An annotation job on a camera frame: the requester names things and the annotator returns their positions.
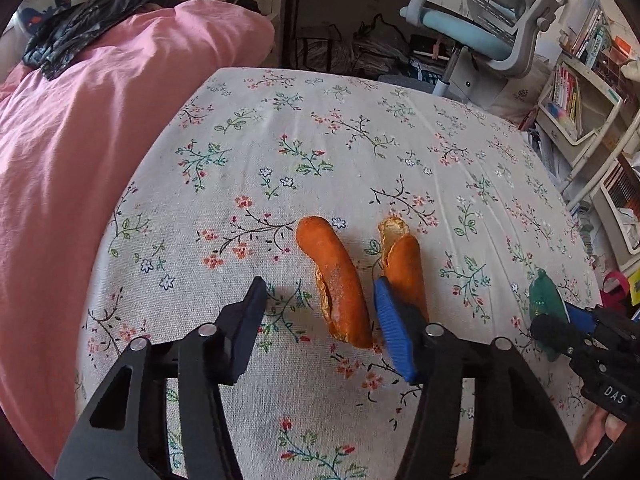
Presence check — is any white side shelf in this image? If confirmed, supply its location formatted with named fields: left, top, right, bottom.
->
left=591, top=109, right=640, bottom=257

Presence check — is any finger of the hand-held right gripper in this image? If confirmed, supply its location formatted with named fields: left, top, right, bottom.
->
left=562, top=301, right=599, bottom=334
left=530, top=314, right=578, bottom=359

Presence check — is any green plastic piece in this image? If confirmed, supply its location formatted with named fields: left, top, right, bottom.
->
left=528, top=268, right=569, bottom=363

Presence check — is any pile of newspapers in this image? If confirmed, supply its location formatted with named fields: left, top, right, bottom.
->
left=299, top=24, right=417, bottom=82

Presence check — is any white rolling book cart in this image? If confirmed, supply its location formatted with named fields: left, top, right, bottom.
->
left=536, top=51, right=632, bottom=202

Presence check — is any row of upright shelf books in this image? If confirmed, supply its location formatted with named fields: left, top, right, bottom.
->
left=569, top=4, right=614, bottom=62

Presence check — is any orange bread piece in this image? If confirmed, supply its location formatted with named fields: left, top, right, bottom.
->
left=295, top=215, right=374, bottom=350
left=377, top=215, right=430, bottom=327

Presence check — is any row of books in cart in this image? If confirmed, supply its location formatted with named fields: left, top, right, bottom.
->
left=551, top=64, right=584, bottom=127

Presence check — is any pink blanket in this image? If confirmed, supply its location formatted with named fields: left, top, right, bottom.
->
left=0, top=0, right=276, bottom=472

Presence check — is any grey blue office chair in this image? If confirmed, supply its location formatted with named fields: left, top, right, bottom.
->
left=399, top=0, right=569, bottom=112

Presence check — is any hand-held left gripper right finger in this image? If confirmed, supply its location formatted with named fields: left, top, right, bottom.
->
left=374, top=276, right=583, bottom=480

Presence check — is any red bag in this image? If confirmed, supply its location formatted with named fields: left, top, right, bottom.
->
left=600, top=270, right=632, bottom=308

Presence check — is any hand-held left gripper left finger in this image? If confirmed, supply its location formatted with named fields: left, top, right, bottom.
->
left=54, top=276, right=268, bottom=480

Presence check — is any floral tablecloth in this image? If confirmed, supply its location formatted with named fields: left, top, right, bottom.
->
left=74, top=67, right=602, bottom=480

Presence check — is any person's right hand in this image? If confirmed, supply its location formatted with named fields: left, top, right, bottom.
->
left=575, top=402, right=628, bottom=467

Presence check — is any black jacket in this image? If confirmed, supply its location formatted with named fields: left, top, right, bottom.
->
left=22, top=0, right=182, bottom=81

